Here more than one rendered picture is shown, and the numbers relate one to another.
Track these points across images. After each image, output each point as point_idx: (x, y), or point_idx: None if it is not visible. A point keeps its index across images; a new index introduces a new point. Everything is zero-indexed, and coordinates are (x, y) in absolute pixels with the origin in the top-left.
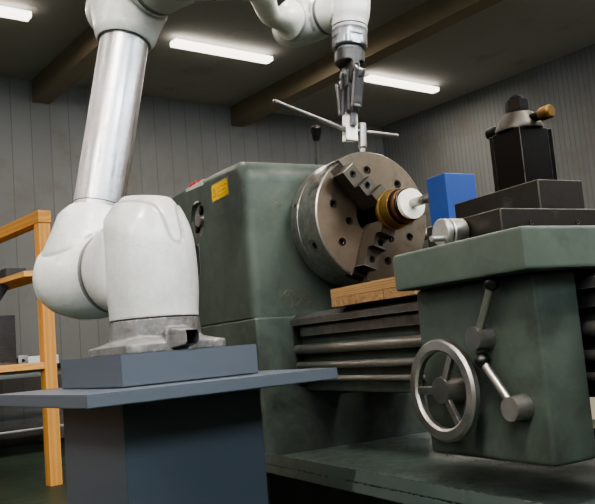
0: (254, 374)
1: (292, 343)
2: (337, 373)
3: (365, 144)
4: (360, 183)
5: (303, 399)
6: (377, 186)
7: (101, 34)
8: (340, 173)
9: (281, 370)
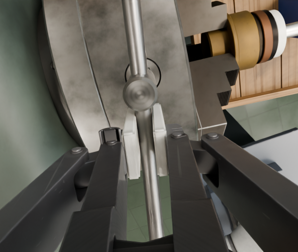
0: (281, 164)
1: None
2: (297, 128)
3: (154, 76)
4: (224, 102)
5: None
6: (230, 73)
7: None
8: None
9: (263, 148)
